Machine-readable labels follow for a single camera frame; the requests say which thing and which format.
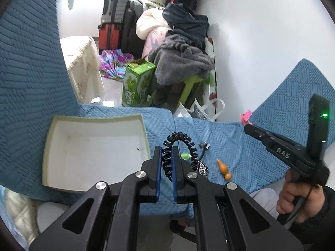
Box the black coil hair tie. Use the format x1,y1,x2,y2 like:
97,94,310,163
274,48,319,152
161,131,199,182

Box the black suitcase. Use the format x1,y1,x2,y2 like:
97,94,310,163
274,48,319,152
120,1,145,60

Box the green white cardboard box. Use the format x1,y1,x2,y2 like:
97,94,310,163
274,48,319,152
42,114,151,193

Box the person right hand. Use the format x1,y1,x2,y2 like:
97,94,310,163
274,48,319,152
276,169,327,224

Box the person right jeans leg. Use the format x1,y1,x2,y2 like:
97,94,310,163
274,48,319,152
249,188,279,219

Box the grey hard suitcase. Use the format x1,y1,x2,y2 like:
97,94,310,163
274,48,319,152
101,0,128,24

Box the cream puffy coat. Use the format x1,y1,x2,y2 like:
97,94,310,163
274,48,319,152
136,7,170,40

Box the cream lace covered table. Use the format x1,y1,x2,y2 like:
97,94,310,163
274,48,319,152
60,36,104,104

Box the green plastic stool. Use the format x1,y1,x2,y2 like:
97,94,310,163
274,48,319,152
152,74,205,109

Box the green jade pendant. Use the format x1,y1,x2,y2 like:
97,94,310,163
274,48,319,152
180,152,191,160

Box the green tissue carton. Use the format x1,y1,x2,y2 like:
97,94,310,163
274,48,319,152
121,59,156,107

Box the light blue quilted bedding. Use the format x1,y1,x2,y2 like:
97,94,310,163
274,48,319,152
1,186,39,250

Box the dark navy jacket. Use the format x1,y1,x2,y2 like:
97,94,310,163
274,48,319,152
162,3,209,50

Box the grey fleece blanket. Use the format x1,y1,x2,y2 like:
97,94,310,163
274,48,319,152
148,34,214,87

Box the left blue covered chair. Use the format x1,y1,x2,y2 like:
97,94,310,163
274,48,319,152
1,0,175,205

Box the red hard suitcase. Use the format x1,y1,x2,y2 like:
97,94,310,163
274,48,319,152
98,23,122,53

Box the pink hair clip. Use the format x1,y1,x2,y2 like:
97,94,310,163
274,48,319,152
240,110,253,125

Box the colourful purple cloth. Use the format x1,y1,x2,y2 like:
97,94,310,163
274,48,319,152
99,49,134,81

